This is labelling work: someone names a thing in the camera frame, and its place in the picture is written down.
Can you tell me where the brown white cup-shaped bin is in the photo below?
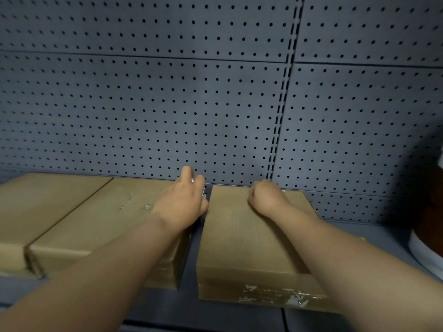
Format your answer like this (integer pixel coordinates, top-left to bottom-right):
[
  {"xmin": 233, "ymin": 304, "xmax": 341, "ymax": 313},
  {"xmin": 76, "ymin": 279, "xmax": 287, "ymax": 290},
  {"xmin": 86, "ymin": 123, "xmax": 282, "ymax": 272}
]
[{"xmin": 408, "ymin": 145, "xmax": 443, "ymax": 282}]

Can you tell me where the grey metal shelf board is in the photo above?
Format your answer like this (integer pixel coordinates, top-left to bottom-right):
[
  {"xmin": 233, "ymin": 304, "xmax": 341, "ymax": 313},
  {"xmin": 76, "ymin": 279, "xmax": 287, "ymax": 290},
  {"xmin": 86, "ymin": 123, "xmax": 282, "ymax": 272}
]
[
  {"xmin": 282, "ymin": 219, "xmax": 443, "ymax": 332},
  {"xmin": 0, "ymin": 269, "xmax": 288, "ymax": 332}
]

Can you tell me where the grey pegboard back panel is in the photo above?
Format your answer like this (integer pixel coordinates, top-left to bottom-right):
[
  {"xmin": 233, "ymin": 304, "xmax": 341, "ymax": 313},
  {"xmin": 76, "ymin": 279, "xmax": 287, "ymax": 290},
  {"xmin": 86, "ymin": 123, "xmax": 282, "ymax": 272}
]
[{"xmin": 0, "ymin": 0, "xmax": 443, "ymax": 225}]

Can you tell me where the brown cardboard box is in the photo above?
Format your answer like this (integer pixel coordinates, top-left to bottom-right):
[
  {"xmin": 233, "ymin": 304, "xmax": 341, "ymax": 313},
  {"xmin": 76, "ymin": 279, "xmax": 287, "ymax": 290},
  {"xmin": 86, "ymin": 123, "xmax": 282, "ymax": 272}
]
[
  {"xmin": 27, "ymin": 177, "xmax": 194, "ymax": 291},
  {"xmin": 0, "ymin": 172, "xmax": 114, "ymax": 272},
  {"xmin": 196, "ymin": 184, "xmax": 343, "ymax": 314}
]

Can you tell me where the person's right forearm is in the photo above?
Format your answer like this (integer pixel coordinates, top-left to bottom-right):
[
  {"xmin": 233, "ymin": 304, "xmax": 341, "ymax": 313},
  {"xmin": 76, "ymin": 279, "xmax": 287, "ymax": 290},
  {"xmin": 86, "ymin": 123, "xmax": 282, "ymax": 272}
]
[{"xmin": 273, "ymin": 203, "xmax": 443, "ymax": 332}]

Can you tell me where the person's right hand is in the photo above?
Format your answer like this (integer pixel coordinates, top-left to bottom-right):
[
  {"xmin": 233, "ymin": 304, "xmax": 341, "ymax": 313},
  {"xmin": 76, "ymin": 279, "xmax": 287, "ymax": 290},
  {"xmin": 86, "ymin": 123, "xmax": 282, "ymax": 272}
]
[{"xmin": 247, "ymin": 179, "xmax": 297, "ymax": 215}]

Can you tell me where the person's left hand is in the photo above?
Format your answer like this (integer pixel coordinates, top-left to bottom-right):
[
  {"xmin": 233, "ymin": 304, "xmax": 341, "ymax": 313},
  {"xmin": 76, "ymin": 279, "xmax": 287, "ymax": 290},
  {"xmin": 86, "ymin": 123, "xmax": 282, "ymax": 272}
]
[{"xmin": 151, "ymin": 166, "xmax": 210, "ymax": 234}]

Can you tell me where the person's left forearm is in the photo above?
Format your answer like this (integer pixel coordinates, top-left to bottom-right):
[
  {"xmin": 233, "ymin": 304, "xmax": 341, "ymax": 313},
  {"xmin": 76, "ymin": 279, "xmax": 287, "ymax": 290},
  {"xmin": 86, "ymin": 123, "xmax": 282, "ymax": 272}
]
[{"xmin": 0, "ymin": 214, "xmax": 180, "ymax": 332}]

